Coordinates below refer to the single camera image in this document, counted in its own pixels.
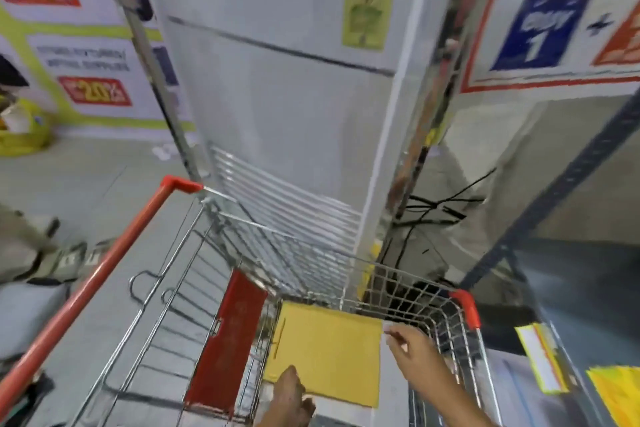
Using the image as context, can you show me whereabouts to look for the person's right hand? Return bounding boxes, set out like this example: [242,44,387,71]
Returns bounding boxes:
[382,324,453,400]

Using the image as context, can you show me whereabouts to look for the person's left hand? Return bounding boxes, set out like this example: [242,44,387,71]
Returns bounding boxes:
[255,366,317,427]

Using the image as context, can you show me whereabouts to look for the yellow padded envelope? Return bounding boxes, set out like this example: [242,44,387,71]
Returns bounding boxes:
[262,302,384,409]

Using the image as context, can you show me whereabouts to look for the person's right forearm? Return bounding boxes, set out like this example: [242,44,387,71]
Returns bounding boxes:
[420,382,498,427]

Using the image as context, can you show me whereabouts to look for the red cart seat flap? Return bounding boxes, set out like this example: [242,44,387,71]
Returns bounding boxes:
[184,269,269,418]

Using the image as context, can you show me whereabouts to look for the yellow and white shelf tag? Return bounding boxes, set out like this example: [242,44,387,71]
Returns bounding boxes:
[514,323,571,395]

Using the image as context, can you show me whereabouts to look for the yellow shelf label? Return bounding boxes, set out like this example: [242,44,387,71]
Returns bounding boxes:
[586,366,640,427]

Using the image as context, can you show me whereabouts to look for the dark slotted shelf upright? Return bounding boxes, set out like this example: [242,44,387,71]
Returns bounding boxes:
[471,86,640,288]

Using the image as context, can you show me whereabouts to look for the white refrigerator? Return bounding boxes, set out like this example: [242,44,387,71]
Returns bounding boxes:
[131,0,471,303]

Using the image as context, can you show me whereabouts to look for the grey metal pole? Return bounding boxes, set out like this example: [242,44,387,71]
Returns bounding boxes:
[92,0,207,183]

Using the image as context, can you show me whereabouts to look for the white poster with bag print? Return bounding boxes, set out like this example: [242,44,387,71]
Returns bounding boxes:
[459,0,640,94]

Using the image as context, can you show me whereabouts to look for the yellow plastic bag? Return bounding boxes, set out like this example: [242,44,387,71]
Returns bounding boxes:
[0,98,54,158]

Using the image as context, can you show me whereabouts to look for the white and green sale banner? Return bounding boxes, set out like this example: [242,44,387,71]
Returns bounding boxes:
[0,0,197,136]

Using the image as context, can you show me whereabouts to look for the black cables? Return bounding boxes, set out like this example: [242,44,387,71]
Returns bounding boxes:
[374,166,499,292]

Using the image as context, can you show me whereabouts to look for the metal wire shopping cart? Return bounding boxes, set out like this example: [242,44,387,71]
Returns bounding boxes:
[0,175,503,427]

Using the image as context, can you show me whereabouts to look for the rusty metal shelf post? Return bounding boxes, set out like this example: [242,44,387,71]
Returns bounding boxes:
[385,0,473,225]

